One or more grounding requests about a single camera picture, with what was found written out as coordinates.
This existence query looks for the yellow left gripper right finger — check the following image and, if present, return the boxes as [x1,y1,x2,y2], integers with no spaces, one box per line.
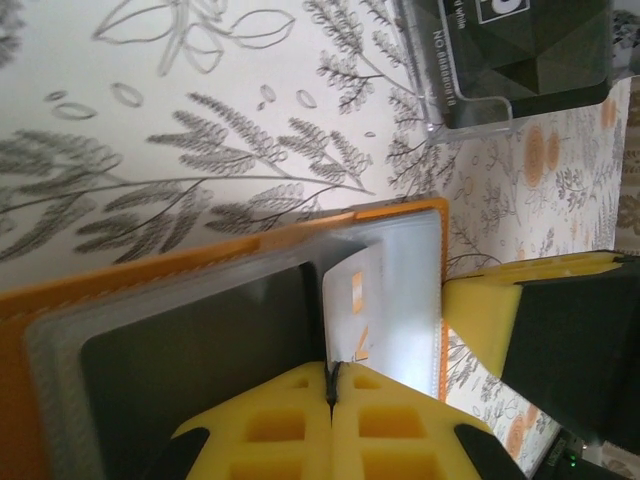
[332,362,529,480]

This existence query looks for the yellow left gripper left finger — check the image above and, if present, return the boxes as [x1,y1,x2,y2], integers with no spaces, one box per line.
[168,360,335,480]

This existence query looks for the white card orange marks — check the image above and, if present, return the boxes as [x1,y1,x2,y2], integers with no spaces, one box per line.
[322,244,401,391]

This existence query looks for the orange leather card holder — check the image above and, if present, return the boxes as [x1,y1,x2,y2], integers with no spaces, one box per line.
[0,197,450,480]

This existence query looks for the clear acrylic card stand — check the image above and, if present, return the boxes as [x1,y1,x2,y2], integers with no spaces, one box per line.
[394,0,617,146]

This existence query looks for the black numbered card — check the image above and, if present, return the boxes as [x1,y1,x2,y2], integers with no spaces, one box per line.
[424,0,615,127]

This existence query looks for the floral patterned table sheet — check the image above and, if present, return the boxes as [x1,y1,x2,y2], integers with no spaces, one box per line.
[0,0,640,480]

